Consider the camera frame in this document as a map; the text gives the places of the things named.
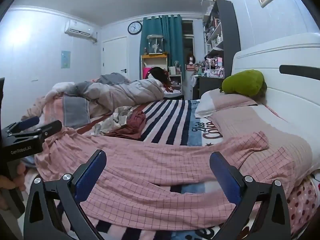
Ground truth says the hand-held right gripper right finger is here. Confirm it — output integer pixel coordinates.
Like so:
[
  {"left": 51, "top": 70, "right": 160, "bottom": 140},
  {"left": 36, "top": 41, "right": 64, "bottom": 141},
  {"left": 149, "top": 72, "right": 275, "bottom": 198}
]
[{"left": 209, "top": 151, "right": 292, "bottom": 240}]

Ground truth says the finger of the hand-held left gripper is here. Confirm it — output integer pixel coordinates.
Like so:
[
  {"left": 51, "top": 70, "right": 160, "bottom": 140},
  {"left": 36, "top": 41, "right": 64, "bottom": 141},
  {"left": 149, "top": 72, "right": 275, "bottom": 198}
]
[
  {"left": 1, "top": 116, "right": 40, "bottom": 133},
  {"left": 34, "top": 120, "right": 62, "bottom": 140}
]

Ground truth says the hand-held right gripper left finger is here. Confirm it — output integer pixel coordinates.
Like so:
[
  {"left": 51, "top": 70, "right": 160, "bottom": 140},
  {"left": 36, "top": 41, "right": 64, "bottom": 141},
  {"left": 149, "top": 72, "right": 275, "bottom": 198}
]
[{"left": 23, "top": 149, "right": 107, "bottom": 240}]

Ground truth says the pink checked shirt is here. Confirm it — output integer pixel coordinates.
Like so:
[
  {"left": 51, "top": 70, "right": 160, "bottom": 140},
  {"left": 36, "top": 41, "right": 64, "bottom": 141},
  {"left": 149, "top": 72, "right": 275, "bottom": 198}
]
[{"left": 34, "top": 127, "right": 310, "bottom": 224}]

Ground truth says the person's left hand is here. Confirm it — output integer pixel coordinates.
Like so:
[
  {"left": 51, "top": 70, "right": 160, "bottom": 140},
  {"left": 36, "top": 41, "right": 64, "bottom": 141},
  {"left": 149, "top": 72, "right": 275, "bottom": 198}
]
[{"left": 0, "top": 164, "right": 27, "bottom": 210}]

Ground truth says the beige patterned cloth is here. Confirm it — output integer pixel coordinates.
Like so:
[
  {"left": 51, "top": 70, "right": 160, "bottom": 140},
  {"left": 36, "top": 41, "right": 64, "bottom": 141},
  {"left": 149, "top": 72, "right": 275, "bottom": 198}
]
[{"left": 92, "top": 106, "right": 140, "bottom": 135}]

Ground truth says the long pink pillow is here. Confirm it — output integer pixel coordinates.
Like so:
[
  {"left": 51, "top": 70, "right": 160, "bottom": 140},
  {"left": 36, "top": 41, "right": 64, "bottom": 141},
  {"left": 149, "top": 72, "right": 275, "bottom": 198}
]
[{"left": 209, "top": 105, "right": 313, "bottom": 178}]

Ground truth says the dark red garment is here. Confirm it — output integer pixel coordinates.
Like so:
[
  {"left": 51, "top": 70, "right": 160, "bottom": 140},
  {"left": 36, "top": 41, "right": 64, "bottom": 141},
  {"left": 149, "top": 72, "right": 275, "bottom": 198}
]
[{"left": 105, "top": 110, "right": 147, "bottom": 139}]

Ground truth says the white folded cloth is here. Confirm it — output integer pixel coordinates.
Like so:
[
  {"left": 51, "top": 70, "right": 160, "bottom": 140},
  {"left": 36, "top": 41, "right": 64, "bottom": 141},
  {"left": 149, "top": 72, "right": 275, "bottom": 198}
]
[{"left": 194, "top": 88, "right": 258, "bottom": 118}]

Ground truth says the grey and pink quilt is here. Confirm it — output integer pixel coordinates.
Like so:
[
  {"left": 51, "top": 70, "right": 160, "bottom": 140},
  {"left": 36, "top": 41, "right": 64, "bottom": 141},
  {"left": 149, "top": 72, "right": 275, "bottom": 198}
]
[{"left": 21, "top": 73, "right": 165, "bottom": 130}]

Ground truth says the pink dotted mattress cover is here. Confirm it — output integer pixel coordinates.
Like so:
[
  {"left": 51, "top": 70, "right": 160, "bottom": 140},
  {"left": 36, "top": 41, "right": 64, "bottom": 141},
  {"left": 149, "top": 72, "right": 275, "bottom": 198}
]
[{"left": 287, "top": 174, "right": 320, "bottom": 235}]

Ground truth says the dark desk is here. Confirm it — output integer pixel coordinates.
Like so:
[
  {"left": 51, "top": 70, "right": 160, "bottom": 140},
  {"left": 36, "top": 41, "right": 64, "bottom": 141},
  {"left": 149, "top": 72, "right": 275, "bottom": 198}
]
[{"left": 192, "top": 76, "right": 224, "bottom": 100}]

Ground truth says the white door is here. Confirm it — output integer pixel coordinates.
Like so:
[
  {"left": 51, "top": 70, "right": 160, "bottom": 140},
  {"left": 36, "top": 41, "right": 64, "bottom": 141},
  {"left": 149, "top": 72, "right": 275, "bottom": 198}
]
[{"left": 102, "top": 37, "right": 128, "bottom": 79}]

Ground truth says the green plush pillow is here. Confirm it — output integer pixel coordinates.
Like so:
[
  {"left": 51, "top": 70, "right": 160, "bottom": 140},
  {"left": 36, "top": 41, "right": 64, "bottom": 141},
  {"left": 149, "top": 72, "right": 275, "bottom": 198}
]
[{"left": 219, "top": 69, "right": 268, "bottom": 98}]

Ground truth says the white headboard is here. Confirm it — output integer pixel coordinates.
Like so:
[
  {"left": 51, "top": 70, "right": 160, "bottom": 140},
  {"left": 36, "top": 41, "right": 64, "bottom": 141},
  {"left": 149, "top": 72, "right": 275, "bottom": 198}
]
[{"left": 231, "top": 32, "right": 320, "bottom": 173}]

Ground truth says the white air conditioner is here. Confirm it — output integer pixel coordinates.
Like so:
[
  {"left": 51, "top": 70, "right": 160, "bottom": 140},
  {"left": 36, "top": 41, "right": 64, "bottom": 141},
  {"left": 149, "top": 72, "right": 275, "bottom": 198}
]
[{"left": 64, "top": 20, "right": 97, "bottom": 42}]

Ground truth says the row of cosmetic bottles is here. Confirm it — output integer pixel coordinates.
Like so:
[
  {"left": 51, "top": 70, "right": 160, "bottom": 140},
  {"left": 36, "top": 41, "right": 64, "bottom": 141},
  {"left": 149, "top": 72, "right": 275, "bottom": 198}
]
[{"left": 195, "top": 56, "right": 225, "bottom": 78}]

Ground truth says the small white shelf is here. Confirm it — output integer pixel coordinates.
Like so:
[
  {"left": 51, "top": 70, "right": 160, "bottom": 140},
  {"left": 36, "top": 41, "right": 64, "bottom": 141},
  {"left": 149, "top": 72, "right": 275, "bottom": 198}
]
[{"left": 168, "top": 66, "right": 182, "bottom": 90}]

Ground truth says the dark hairy object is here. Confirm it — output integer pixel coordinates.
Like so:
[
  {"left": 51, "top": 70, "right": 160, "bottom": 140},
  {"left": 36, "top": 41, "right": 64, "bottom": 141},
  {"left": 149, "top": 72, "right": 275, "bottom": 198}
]
[{"left": 147, "top": 67, "right": 173, "bottom": 90}]

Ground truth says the yellow and white shelf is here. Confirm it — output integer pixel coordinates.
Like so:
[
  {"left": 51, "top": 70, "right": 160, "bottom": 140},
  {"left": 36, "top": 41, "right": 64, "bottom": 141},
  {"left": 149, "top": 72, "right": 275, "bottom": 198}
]
[{"left": 141, "top": 54, "right": 168, "bottom": 80}]

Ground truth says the glass display case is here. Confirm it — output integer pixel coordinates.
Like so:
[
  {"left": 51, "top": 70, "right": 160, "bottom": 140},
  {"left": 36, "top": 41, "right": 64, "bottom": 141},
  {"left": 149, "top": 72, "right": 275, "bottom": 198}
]
[{"left": 146, "top": 35, "right": 165, "bottom": 55}]

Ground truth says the window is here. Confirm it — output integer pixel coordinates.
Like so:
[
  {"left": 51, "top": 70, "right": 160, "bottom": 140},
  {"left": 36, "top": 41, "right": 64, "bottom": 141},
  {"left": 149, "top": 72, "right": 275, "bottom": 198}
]
[{"left": 182, "top": 21, "right": 194, "bottom": 55}]

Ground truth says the dark tall shelf unit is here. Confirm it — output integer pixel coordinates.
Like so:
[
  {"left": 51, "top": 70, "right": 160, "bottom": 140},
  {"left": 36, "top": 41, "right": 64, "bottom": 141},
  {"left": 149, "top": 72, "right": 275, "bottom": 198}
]
[{"left": 201, "top": 0, "right": 241, "bottom": 80}]

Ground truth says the light green wall poster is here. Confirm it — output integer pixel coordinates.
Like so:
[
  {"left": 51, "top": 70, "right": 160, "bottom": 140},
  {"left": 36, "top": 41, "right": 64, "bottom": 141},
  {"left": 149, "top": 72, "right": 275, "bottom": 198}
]
[{"left": 61, "top": 51, "right": 71, "bottom": 69}]

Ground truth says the round wall clock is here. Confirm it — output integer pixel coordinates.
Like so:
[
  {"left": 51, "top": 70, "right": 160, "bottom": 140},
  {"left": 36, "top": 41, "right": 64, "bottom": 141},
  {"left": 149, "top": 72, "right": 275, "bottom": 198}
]
[{"left": 127, "top": 21, "right": 142, "bottom": 35}]

